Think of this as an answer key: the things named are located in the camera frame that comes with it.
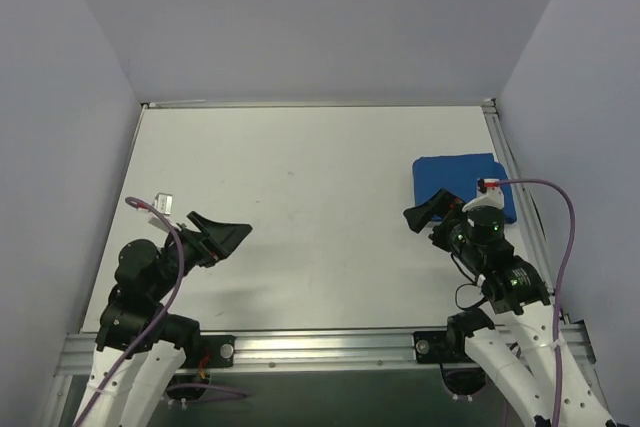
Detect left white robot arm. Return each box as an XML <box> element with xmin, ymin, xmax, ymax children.
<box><xmin>74</xmin><ymin>212</ymin><xmax>252</xmax><ymax>426</ymax></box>

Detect front aluminium rail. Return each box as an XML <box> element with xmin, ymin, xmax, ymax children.
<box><xmin>53</xmin><ymin>322</ymin><xmax>597</xmax><ymax>377</ymax></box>

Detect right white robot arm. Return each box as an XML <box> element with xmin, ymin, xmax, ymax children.
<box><xmin>403</xmin><ymin>179</ymin><xmax>616</xmax><ymax>426</ymax></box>

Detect blue surgical cloth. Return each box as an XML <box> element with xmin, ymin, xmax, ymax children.
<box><xmin>412</xmin><ymin>153</ymin><xmax>517</xmax><ymax>224</ymax></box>

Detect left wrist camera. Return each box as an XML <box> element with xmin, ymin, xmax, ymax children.
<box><xmin>148</xmin><ymin>192</ymin><xmax>174</xmax><ymax>229</ymax></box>

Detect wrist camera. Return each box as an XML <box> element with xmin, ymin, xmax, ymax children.
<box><xmin>148</xmin><ymin>192</ymin><xmax>174</xmax><ymax>229</ymax></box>
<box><xmin>462</xmin><ymin>178</ymin><xmax>505</xmax><ymax>212</ymax></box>

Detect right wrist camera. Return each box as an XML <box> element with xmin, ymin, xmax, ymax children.
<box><xmin>462</xmin><ymin>178</ymin><xmax>505</xmax><ymax>212</ymax></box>

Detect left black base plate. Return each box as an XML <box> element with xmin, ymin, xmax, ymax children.
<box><xmin>183</xmin><ymin>335</ymin><xmax>236</xmax><ymax>370</ymax></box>

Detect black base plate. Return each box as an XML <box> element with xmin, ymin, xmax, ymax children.
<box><xmin>412</xmin><ymin>330</ymin><xmax>451</xmax><ymax>364</ymax></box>
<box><xmin>183</xmin><ymin>335</ymin><xmax>236</xmax><ymax>370</ymax></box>

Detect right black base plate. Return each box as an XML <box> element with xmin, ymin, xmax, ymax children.
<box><xmin>412</xmin><ymin>330</ymin><xmax>451</xmax><ymax>364</ymax></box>

